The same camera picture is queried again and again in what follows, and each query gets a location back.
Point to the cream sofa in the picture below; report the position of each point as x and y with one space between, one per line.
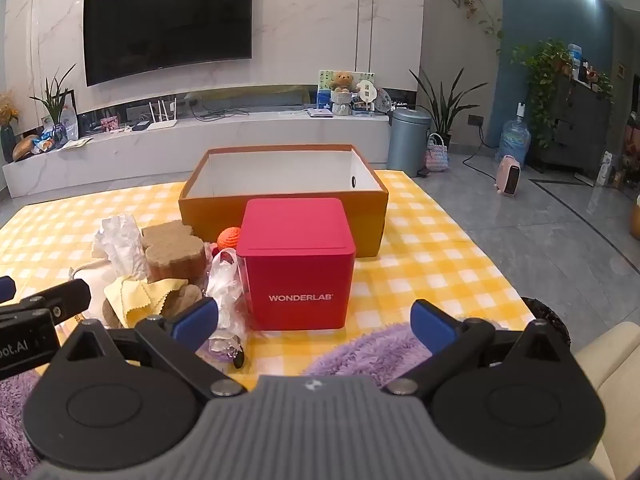
615 375

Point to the yellow cloth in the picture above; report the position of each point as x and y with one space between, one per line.
145 295

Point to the leafy green potted plant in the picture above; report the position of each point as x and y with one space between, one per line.
542 75

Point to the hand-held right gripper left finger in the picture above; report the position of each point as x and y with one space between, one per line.
192 321

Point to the brown teddy bear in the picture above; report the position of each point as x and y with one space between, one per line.
342 82

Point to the dark grey cabinet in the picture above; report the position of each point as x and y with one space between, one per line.
575 130

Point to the green picture card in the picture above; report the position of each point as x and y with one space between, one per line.
324 82

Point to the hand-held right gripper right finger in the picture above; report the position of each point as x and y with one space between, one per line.
432 322

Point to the white plastic bag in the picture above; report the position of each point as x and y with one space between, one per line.
225 285

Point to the orange crochet ball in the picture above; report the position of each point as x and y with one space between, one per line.
229 239

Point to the yellow flowers in dark vase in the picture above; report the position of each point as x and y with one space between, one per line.
7 145

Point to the white marble television console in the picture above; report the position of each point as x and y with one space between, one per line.
200 135

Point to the white tissue paper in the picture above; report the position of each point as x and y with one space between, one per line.
120 245

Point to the pink space heater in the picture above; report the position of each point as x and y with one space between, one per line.
509 177

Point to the black flat television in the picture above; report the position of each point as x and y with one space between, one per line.
165 20

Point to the purple fuzzy blanket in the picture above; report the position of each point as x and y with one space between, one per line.
370 350

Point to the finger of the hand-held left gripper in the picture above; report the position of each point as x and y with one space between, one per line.
60 297
6 289

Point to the blue water jug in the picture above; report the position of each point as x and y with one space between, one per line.
515 140

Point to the red cube box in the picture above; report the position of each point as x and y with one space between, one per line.
295 270

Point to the grey round trash can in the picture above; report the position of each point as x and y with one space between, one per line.
407 145

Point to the pastel woven basket bag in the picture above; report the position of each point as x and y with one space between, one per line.
436 160

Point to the orange cardboard box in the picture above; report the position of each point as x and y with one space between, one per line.
365 220

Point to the white round decoration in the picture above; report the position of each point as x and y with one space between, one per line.
366 91

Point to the white router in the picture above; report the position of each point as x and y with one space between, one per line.
160 124

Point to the brown sponge cake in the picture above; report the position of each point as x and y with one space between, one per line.
172 255

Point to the white set-top box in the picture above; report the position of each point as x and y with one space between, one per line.
320 112

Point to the tall snake plant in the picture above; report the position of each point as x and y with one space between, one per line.
445 105

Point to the dark round object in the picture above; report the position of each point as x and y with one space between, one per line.
550 310

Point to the green plant in glass vase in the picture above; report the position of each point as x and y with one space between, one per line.
55 105

